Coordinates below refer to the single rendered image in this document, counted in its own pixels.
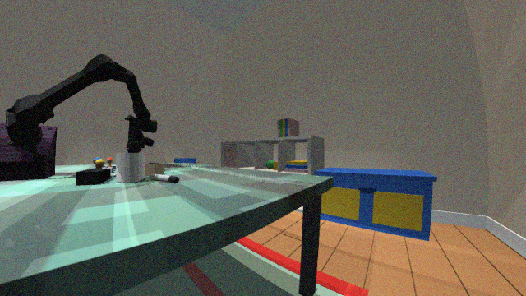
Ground grey mug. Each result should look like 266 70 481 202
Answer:
116 153 145 183

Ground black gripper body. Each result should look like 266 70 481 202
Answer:
127 130 145 149

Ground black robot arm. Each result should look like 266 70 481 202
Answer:
5 54 158 146

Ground tan wooden block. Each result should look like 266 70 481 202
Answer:
145 163 164 175

